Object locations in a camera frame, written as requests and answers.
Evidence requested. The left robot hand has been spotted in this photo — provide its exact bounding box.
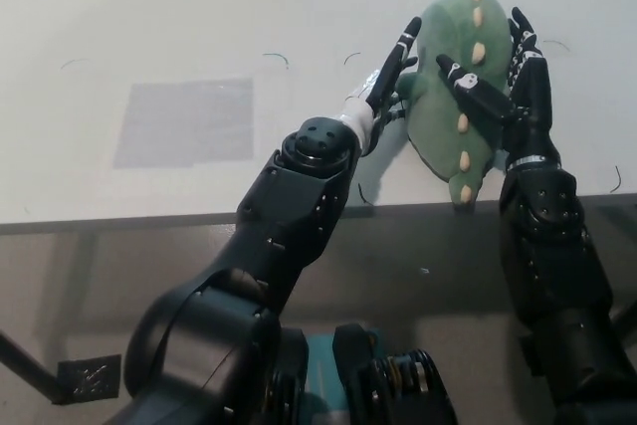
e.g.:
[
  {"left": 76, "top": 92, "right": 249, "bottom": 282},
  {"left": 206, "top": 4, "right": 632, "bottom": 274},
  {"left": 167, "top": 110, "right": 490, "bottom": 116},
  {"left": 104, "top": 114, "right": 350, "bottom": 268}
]
[{"left": 340, "top": 16, "right": 424, "bottom": 157}]

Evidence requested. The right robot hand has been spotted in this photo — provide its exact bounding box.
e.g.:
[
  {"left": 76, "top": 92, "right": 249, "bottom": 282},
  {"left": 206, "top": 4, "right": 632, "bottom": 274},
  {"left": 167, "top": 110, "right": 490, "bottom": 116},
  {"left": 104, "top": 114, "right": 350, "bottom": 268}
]
[{"left": 436, "top": 6, "right": 561, "bottom": 167}]

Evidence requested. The green plush dinosaur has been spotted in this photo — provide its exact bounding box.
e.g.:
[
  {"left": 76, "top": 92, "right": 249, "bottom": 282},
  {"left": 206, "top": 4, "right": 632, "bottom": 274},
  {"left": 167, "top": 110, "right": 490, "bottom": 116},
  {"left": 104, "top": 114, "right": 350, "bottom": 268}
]
[{"left": 395, "top": 0, "right": 517, "bottom": 206}]

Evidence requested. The grey tape patch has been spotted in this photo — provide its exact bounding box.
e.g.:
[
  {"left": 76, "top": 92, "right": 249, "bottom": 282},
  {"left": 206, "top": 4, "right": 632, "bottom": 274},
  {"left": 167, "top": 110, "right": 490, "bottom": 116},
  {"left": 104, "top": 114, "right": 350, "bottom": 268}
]
[{"left": 111, "top": 77, "right": 255, "bottom": 170}]

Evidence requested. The black and teal robot torso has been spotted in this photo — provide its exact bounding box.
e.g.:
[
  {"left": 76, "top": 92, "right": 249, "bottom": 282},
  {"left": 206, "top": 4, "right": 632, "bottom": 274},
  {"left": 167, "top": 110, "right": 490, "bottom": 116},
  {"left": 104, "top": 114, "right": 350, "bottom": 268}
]
[{"left": 268, "top": 322, "right": 459, "bottom": 425}]

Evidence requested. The black floor tape patch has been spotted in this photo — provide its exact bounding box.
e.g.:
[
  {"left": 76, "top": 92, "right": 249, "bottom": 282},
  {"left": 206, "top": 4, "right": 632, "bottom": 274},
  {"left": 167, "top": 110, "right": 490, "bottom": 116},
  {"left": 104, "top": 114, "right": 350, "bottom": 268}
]
[{"left": 56, "top": 353, "right": 123, "bottom": 405}]

